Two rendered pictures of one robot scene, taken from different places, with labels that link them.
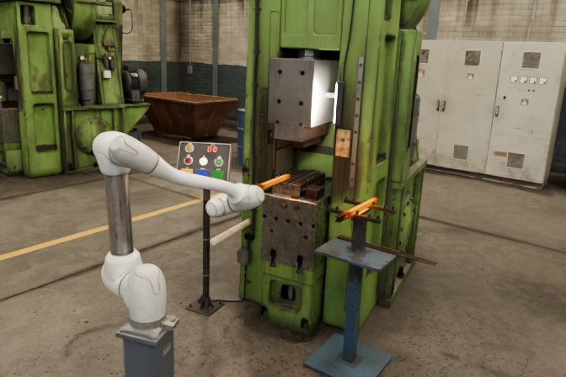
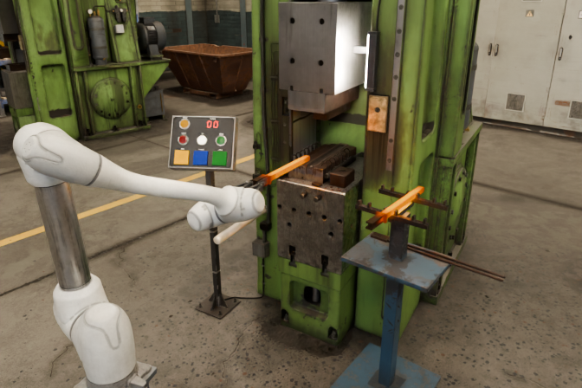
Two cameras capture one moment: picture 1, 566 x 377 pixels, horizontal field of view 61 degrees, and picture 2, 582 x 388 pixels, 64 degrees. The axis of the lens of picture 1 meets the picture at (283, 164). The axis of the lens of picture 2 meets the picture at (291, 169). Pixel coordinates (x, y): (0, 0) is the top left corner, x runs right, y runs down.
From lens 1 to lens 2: 0.73 m
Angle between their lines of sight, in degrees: 8
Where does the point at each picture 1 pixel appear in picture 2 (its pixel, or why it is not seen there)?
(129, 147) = (48, 152)
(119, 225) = (62, 251)
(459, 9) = not seen: outside the picture
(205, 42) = not seen: outside the picture
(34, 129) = (46, 93)
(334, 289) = (369, 292)
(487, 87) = (549, 26)
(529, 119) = not seen: outside the picture
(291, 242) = (313, 239)
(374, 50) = not seen: outside the picture
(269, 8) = not seen: outside the picture
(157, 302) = (117, 358)
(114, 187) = (47, 202)
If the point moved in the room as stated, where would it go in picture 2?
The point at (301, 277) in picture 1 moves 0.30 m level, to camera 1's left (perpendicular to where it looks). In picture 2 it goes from (326, 280) to (268, 278)
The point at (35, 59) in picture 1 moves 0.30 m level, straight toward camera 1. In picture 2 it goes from (39, 15) to (36, 16)
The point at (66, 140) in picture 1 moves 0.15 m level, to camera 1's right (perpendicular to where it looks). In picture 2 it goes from (81, 103) to (93, 103)
